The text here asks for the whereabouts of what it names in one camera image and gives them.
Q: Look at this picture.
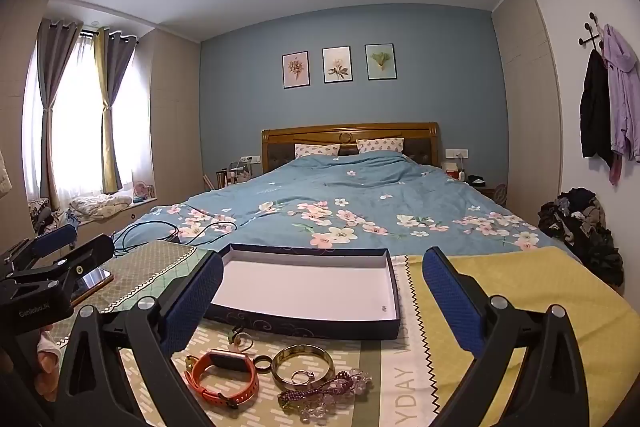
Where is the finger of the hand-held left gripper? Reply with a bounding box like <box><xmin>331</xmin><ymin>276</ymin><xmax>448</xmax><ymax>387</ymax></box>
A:
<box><xmin>5</xmin><ymin>234</ymin><xmax>116</xmax><ymax>306</ymax></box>
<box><xmin>0</xmin><ymin>223</ymin><xmax>79</xmax><ymax>269</ymax></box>

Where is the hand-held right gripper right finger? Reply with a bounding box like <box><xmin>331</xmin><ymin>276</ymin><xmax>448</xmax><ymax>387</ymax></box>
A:
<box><xmin>421</xmin><ymin>247</ymin><xmax>591</xmax><ymax>427</ymax></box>

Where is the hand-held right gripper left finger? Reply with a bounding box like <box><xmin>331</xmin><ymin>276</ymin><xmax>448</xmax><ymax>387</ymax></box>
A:
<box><xmin>52</xmin><ymin>251</ymin><xmax>224</xmax><ymax>427</ymax></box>

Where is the green gem ring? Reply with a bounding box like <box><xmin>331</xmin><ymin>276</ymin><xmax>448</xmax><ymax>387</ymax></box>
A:
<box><xmin>227</xmin><ymin>327</ymin><xmax>251</xmax><ymax>352</ymax></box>

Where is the orange smartwatch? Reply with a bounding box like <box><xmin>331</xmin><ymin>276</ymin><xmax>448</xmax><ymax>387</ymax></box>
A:
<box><xmin>184</xmin><ymin>348</ymin><xmax>259</xmax><ymax>409</ymax></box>

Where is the dark blue shallow box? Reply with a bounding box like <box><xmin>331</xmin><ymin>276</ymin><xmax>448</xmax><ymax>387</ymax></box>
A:
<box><xmin>202</xmin><ymin>243</ymin><xmax>403</xmax><ymax>341</ymax></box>

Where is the clear crystal bead bracelet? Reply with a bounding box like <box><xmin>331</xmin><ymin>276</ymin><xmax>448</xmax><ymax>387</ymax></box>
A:
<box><xmin>299</xmin><ymin>369</ymin><xmax>373</xmax><ymax>425</ymax></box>

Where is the gold bangle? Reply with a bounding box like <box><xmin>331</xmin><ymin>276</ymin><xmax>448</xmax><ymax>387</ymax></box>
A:
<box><xmin>271</xmin><ymin>344</ymin><xmax>335</xmax><ymax>388</ymax></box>

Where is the person's left hand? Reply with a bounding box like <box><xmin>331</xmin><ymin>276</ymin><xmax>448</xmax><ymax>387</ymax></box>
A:
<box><xmin>32</xmin><ymin>324</ymin><xmax>67</xmax><ymax>394</ymax></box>

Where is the smartphone with gold edge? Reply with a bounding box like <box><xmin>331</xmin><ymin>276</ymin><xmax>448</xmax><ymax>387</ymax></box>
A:
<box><xmin>71</xmin><ymin>268</ymin><xmax>114</xmax><ymax>304</ymax></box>

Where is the crumpled floral cloth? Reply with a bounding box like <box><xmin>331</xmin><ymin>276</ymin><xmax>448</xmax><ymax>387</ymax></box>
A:
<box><xmin>69</xmin><ymin>193</ymin><xmax>132</xmax><ymax>223</ymax></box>

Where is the beige window bench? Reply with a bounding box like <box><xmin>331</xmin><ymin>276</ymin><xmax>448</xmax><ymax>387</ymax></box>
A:
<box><xmin>30</xmin><ymin>194</ymin><xmax>158</xmax><ymax>233</ymax></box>

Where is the tan lattice-pattern mat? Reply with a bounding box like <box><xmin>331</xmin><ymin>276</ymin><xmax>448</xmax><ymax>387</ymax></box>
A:
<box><xmin>50</xmin><ymin>241</ymin><xmax>201</xmax><ymax>343</ymax></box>

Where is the white sheer curtain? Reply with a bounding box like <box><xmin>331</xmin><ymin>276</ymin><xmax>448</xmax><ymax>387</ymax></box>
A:
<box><xmin>22</xmin><ymin>32</ymin><xmax>153</xmax><ymax>212</ymax></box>

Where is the clear cosmetic organizer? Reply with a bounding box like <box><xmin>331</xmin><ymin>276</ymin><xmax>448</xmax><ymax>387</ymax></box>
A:
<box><xmin>227</xmin><ymin>160</ymin><xmax>253</xmax><ymax>182</ymax></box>

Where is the blue floral duvet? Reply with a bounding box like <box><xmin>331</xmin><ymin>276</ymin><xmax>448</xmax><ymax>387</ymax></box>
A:
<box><xmin>112</xmin><ymin>152</ymin><xmax>543</xmax><ymax>258</ymax></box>

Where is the pile of dark clothes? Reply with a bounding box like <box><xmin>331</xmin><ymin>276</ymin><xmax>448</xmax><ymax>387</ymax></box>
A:
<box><xmin>537</xmin><ymin>188</ymin><xmax>626</xmax><ymax>288</ymax></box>

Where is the beige wardrobe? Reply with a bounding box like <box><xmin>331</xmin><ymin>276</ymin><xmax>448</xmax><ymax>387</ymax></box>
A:
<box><xmin>491</xmin><ymin>0</ymin><xmax>566</xmax><ymax>218</ymax></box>
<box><xmin>135</xmin><ymin>27</ymin><xmax>203</xmax><ymax>208</ymax></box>

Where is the grey yellow curtain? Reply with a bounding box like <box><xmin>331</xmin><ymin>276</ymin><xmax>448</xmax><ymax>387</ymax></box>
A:
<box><xmin>94</xmin><ymin>27</ymin><xmax>137</xmax><ymax>195</ymax></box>

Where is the white dotted pillow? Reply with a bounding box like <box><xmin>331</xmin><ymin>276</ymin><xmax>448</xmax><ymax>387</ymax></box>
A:
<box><xmin>294</xmin><ymin>143</ymin><xmax>342</xmax><ymax>159</ymax></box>
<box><xmin>355</xmin><ymin>138</ymin><xmax>405</xmax><ymax>154</ymax></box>

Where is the wooden headboard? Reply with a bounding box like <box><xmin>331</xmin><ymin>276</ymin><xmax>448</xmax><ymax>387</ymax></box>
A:
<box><xmin>261</xmin><ymin>122</ymin><xmax>442</xmax><ymax>172</ymax></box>

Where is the black jacket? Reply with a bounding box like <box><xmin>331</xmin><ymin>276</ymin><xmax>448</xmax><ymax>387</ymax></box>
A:
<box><xmin>580</xmin><ymin>49</ymin><xmax>615</xmax><ymax>168</ymax></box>

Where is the framed pink flower picture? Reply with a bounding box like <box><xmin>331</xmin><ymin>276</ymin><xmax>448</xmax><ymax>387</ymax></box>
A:
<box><xmin>282</xmin><ymin>52</ymin><xmax>312</xmax><ymax>90</ymax></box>

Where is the framed white flower picture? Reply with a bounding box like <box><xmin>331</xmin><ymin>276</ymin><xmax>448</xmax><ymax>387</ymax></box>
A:
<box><xmin>322</xmin><ymin>46</ymin><xmax>354</xmax><ymax>84</ymax></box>

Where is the purple jacket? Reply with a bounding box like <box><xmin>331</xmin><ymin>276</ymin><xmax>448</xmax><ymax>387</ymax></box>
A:
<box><xmin>602</xmin><ymin>24</ymin><xmax>640</xmax><ymax>162</ymax></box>

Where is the black charging cable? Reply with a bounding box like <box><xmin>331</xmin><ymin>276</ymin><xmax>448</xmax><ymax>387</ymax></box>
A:
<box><xmin>112</xmin><ymin>207</ymin><xmax>238</xmax><ymax>254</ymax></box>

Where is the black wall coat rack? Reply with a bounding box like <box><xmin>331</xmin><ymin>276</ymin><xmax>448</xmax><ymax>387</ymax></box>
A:
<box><xmin>577</xmin><ymin>13</ymin><xmax>613</xmax><ymax>58</ymax></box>

